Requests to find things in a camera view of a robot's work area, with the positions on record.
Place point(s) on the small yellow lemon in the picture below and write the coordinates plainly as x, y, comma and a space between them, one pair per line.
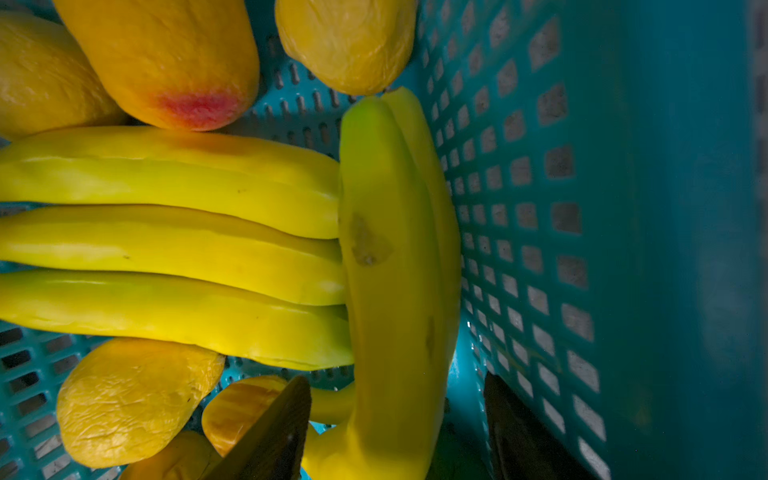
354, 47

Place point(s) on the yellow orange mango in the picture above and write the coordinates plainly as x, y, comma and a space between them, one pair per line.
47, 83
181, 65

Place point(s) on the yellow banana bunch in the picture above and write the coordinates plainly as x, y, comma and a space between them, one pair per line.
224, 242
400, 244

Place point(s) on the orange fruit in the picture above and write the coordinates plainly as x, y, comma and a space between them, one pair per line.
188, 456

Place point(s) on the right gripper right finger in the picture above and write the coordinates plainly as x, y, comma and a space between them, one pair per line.
520, 445

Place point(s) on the teal plastic basket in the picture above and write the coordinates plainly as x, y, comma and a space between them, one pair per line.
607, 164

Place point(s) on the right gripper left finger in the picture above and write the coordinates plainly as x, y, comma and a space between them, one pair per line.
273, 447

